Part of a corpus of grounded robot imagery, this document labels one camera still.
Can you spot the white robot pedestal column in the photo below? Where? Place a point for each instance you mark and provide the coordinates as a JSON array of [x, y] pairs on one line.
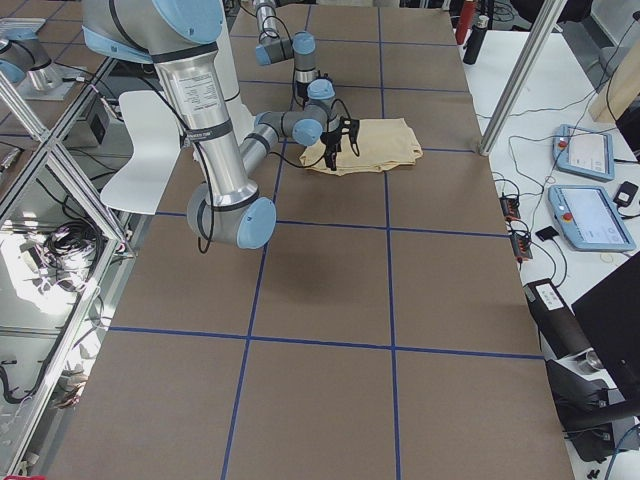
[[241, 117]]

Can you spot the near blue teach pendant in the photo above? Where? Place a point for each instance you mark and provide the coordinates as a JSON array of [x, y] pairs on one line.
[[588, 220]]

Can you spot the black monitor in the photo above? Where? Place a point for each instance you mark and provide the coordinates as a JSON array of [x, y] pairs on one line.
[[608, 315]]

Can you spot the black water bottle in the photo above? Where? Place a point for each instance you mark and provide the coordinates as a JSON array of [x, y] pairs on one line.
[[475, 41]]

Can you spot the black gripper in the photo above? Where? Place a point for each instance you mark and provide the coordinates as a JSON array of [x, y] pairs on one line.
[[331, 136], [300, 90]]

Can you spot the aluminium frame post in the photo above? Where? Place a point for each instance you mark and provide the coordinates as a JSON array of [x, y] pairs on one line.
[[536, 40]]

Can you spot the black power adapter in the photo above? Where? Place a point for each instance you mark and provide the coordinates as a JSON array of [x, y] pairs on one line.
[[625, 194]]

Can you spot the red water bottle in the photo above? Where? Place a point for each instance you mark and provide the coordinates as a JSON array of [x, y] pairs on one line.
[[467, 12]]

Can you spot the orange terminal block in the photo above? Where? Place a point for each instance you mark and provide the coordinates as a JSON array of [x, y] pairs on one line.
[[521, 245], [510, 207]]

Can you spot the far blue teach pendant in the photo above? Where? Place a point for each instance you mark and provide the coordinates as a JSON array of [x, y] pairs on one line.
[[584, 152]]

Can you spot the cream long-sleeve printed shirt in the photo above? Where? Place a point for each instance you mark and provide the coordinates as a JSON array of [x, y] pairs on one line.
[[384, 144]]

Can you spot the white moulded chair shell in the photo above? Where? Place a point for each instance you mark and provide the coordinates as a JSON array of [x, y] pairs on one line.
[[161, 174]]

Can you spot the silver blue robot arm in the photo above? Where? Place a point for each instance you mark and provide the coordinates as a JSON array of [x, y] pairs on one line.
[[187, 43], [276, 44]]

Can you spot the blue teach pendant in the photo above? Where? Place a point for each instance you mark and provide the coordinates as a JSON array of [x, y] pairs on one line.
[[588, 220], [584, 152]]

